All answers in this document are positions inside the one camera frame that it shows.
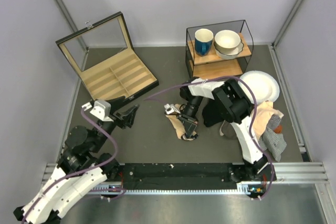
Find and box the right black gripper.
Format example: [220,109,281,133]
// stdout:
[176,95,204,138]

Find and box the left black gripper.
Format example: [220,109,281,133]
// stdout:
[91,95,140,152]

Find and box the beige underwear navy trim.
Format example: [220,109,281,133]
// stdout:
[165,104,198,141]

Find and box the black underwear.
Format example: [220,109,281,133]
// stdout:
[202,99,224,127]

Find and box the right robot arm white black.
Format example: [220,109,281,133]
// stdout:
[177,77,268,182]

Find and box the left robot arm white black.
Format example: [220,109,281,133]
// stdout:
[14,96,139,223]

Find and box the grey underwear white band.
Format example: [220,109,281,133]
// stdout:
[219,121,236,140]

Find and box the striped grey underwear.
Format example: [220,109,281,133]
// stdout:
[258,114,287,162]

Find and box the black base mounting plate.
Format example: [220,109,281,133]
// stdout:
[106,163,271,190]

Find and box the black compartment box glass lid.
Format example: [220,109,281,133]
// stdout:
[56,12,159,103]

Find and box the white scalloped dish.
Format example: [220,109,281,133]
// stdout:
[214,42,244,60]

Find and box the white round plate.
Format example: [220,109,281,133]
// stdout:
[240,71,280,105]

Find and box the blue ceramic mug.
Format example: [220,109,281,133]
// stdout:
[195,28,214,56]

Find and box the cream ceramic bowl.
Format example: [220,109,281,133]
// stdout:
[214,30,241,53]

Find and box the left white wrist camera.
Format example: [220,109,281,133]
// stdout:
[81,100,113,122]

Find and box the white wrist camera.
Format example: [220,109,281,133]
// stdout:
[81,100,113,122]
[164,104,180,115]

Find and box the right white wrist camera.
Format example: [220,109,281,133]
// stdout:
[164,104,180,115]

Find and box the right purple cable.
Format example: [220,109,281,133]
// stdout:
[143,77,276,200]

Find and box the purple cable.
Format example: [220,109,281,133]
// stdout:
[20,107,127,224]
[143,77,276,200]

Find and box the black wire wooden shelf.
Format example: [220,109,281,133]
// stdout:
[185,19,254,79]

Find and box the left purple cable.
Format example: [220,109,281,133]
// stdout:
[20,107,127,224]

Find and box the grey slotted cable duct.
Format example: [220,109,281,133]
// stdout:
[52,182,253,196]

